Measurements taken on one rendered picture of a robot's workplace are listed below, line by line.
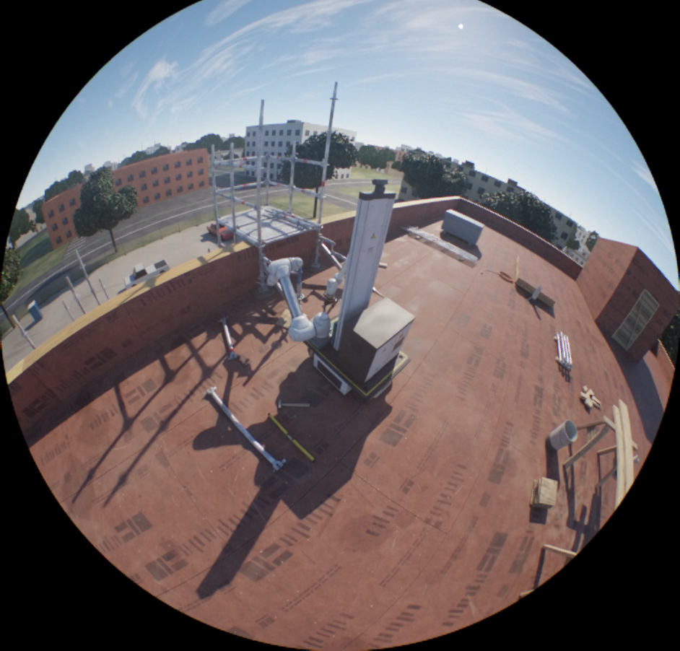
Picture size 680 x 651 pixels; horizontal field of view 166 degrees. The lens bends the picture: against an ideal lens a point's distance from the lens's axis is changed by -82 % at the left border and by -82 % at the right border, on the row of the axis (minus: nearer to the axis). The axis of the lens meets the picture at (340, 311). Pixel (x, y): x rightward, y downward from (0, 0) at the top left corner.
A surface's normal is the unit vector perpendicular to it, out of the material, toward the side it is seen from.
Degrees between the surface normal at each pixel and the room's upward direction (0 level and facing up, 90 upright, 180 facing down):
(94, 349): 90
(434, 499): 0
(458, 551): 0
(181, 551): 0
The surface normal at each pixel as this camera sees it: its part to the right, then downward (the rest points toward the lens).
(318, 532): 0.13, -0.75
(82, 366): 0.75, 0.50
